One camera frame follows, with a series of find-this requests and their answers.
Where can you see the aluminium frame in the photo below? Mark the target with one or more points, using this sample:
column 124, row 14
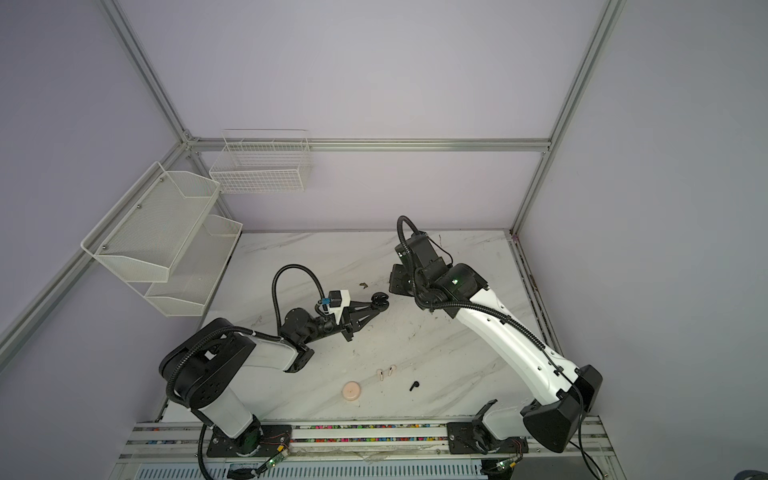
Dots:
column 30, row 321

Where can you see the lower white mesh shelf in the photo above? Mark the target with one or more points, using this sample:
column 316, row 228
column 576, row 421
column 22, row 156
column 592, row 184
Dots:
column 191, row 286

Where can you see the upper white mesh shelf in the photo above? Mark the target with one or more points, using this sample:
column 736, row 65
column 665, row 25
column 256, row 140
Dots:
column 144, row 237

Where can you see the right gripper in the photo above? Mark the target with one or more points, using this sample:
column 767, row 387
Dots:
column 393, row 280

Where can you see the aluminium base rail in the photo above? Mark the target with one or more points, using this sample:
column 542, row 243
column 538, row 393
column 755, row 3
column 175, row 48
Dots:
column 378, row 449

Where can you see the white wire basket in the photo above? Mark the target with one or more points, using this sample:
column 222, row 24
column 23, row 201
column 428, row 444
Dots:
column 254, row 161

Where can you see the black earbud charging case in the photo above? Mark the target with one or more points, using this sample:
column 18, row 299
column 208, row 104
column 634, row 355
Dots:
column 380, row 299

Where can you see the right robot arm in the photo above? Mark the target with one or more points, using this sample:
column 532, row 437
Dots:
column 563, row 392

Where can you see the white mesh shelf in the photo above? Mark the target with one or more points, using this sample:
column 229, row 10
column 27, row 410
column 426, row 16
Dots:
column 191, row 286
column 144, row 237

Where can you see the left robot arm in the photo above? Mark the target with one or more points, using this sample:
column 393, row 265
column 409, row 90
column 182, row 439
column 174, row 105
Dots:
column 200, row 371

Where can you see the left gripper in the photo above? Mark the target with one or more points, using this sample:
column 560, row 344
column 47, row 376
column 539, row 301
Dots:
column 355, row 315

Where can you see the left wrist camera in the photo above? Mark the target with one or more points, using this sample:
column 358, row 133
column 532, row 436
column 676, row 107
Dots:
column 334, row 304

